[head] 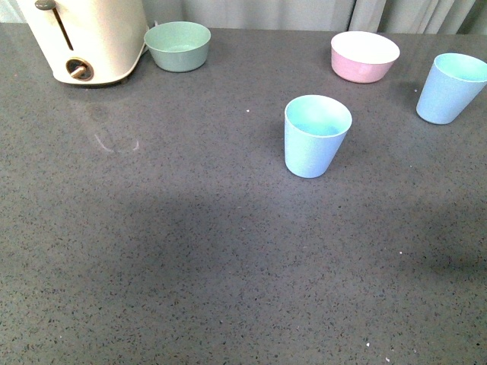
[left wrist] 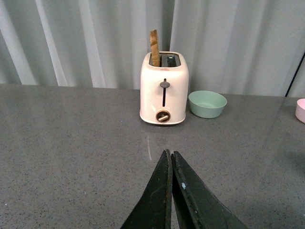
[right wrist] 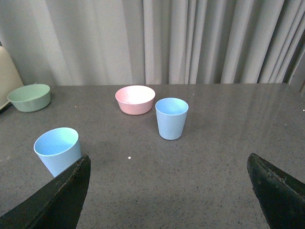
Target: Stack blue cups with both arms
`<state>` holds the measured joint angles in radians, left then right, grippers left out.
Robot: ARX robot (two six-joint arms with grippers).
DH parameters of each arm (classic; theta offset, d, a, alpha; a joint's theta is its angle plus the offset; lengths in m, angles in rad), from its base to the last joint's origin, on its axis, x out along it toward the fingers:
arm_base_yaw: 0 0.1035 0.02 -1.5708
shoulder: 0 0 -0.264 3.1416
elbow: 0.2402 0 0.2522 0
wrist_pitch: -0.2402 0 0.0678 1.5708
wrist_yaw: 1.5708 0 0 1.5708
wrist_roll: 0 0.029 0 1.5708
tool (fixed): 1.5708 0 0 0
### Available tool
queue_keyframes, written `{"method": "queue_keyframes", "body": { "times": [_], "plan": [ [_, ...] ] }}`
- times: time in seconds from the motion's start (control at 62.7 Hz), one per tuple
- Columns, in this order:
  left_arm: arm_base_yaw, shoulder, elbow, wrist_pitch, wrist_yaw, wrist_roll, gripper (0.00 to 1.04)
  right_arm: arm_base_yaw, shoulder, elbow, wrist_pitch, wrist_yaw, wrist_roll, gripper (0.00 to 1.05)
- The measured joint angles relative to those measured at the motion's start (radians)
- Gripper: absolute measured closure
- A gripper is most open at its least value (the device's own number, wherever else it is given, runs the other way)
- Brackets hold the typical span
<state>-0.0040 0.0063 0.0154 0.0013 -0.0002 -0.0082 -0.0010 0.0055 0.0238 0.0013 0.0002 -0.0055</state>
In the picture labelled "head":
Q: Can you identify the pink bowl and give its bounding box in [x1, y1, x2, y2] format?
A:
[330, 31, 400, 84]

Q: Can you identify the grey curtain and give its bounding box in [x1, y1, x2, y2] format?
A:
[0, 0, 487, 35]

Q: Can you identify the blue cup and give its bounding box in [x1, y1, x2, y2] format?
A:
[284, 95, 352, 179]
[416, 53, 486, 125]

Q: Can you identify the green bowl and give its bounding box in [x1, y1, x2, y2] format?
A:
[144, 21, 212, 73]

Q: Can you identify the white toaster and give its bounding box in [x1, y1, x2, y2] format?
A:
[18, 0, 148, 85]

